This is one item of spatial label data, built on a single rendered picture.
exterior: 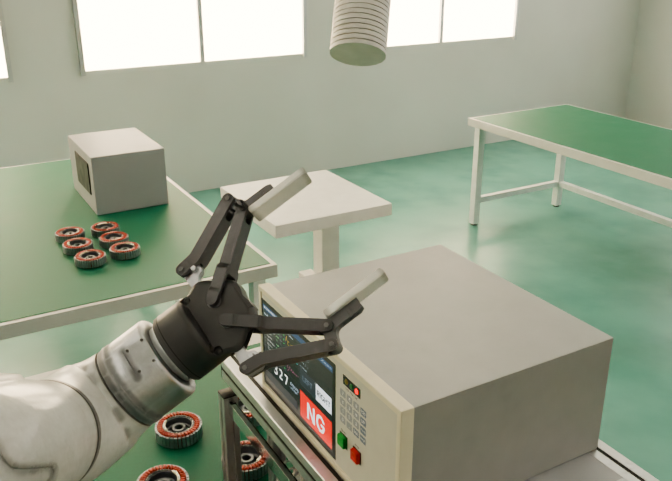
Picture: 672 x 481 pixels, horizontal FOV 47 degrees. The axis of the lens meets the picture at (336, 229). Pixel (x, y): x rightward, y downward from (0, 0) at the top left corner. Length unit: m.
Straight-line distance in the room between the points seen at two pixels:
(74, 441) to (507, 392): 0.64
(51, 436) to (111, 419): 0.12
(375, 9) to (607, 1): 6.27
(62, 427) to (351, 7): 1.72
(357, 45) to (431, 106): 4.90
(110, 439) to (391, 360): 0.48
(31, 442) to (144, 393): 0.17
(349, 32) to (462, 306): 1.10
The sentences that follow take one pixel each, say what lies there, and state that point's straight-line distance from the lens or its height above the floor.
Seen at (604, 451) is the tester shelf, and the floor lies 1.11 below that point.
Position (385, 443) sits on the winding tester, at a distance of 1.07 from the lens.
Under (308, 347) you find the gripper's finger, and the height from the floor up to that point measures 1.52.
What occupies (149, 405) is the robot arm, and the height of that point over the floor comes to 1.47.
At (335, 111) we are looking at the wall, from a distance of 6.49.
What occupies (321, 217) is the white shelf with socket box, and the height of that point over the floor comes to 1.20.
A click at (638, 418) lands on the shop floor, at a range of 3.52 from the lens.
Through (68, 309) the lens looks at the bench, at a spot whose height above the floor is 0.75.
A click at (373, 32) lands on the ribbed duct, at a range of 2.18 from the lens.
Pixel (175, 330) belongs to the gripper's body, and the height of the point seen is 1.53.
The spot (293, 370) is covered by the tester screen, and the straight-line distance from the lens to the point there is 1.28.
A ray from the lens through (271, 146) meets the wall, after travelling 6.28.
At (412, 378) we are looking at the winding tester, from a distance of 1.07.
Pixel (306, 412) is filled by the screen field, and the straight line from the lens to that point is 1.28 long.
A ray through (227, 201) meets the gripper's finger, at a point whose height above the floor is 1.63.
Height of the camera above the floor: 1.88
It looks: 21 degrees down
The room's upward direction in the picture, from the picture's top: straight up
